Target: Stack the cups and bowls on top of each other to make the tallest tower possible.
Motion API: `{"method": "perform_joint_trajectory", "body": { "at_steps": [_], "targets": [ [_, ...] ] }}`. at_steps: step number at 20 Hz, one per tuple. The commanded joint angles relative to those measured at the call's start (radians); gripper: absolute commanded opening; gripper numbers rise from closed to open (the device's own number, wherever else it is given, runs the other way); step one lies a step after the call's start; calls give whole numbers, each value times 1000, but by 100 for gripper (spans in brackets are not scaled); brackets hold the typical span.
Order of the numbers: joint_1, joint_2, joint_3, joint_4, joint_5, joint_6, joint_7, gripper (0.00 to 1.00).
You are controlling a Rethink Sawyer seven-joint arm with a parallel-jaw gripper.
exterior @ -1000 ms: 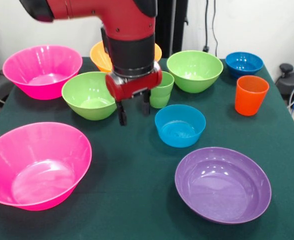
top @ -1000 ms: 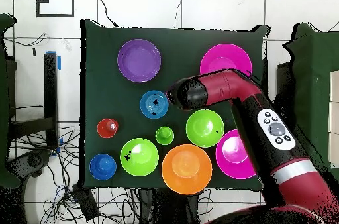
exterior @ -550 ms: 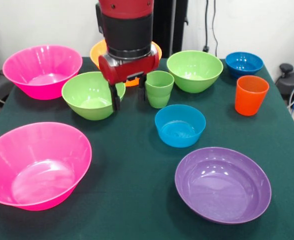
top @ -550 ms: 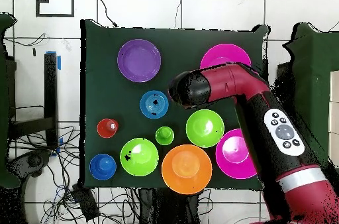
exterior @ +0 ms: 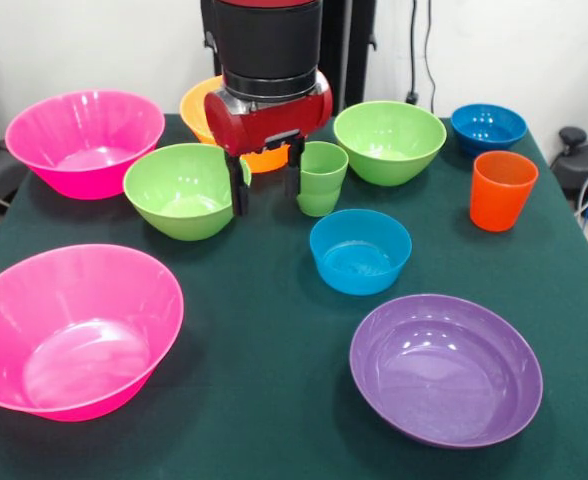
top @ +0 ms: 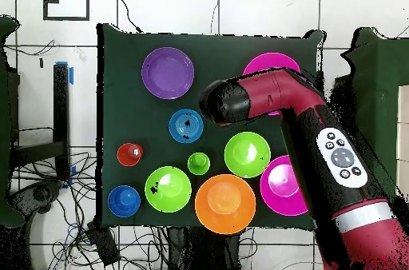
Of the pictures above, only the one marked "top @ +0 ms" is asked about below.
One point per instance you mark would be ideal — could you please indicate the orange-red cup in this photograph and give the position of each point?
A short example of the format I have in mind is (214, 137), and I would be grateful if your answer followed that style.
(129, 154)

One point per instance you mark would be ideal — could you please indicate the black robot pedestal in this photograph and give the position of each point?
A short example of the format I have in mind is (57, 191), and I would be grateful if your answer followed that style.
(207, 250)

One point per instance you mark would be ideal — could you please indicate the dark blue bowl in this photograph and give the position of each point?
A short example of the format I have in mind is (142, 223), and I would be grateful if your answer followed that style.
(124, 201)

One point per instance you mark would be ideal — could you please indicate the light blue bowl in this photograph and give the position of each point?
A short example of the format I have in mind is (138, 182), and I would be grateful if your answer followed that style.
(186, 125)

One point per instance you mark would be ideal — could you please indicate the dark green tablecloth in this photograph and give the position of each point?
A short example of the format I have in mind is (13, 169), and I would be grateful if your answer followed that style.
(217, 46)

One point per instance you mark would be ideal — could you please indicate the black power adapter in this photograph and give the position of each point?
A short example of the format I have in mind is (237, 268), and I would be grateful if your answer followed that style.
(104, 244)

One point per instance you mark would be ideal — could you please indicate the black stand with blue tape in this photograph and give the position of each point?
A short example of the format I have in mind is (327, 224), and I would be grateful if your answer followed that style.
(60, 107)

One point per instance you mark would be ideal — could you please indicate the purple bowl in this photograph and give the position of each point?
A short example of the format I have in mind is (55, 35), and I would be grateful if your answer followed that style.
(167, 73)

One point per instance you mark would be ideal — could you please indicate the green bowl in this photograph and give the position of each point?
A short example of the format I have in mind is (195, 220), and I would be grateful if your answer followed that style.
(247, 154)
(167, 189)

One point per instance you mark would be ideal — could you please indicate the green covered side table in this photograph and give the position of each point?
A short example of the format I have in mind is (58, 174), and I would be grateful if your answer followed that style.
(4, 123)
(383, 75)

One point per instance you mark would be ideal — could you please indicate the beige box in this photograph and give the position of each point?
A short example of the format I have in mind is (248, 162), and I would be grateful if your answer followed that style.
(403, 142)

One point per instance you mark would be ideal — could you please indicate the pink bowl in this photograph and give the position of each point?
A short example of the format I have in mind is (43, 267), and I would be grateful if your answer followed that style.
(281, 187)
(271, 62)

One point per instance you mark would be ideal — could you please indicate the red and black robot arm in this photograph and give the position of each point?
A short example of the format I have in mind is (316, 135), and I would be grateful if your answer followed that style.
(271, 91)

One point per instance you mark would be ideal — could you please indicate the green cup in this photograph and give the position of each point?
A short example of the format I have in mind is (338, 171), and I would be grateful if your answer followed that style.
(198, 163)

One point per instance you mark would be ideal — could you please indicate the orange bowl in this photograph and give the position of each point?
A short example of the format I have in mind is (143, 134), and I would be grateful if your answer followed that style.
(225, 203)

